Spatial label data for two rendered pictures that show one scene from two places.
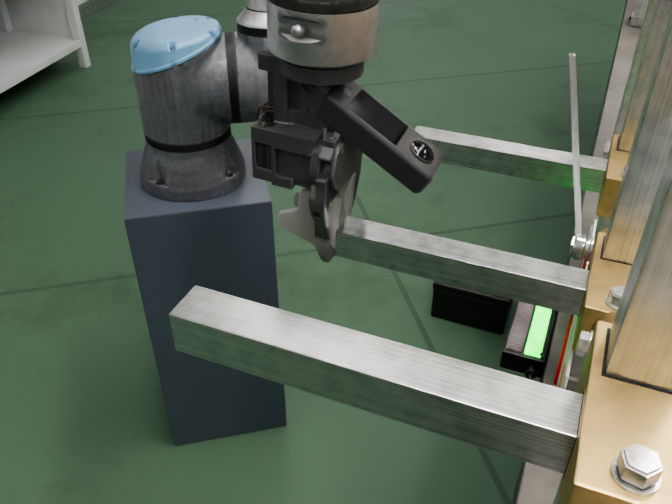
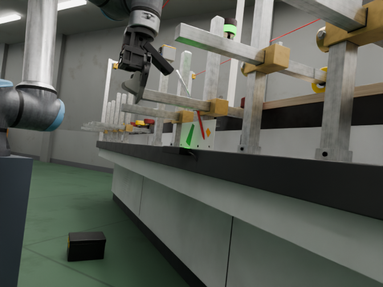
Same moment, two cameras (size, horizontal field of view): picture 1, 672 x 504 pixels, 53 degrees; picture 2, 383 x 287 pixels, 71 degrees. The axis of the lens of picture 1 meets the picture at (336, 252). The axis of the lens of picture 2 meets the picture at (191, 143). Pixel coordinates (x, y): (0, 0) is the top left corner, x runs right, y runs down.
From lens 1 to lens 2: 0.74 m
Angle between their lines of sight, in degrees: 59
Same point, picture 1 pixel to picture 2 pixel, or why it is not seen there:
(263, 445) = not seen: outside the picture
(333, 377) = (221, 41)
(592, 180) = (176, 116)
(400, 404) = (235, 47)
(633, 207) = (211, 85)
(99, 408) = not seen: outside the picture
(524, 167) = (158, 113)
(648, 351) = (263, 45)
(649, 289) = (261, 31)
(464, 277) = (182, 101)
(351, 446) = not seen: outside the picture
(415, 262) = (168, 98)
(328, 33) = (155, 20)
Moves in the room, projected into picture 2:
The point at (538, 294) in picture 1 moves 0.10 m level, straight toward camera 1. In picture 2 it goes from (200, 105) to (216, 101)
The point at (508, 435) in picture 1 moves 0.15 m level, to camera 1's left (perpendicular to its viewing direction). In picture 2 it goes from (255, 53) to (219, 27)
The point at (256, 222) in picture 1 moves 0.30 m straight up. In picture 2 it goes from (24, 168) to (35, 87)
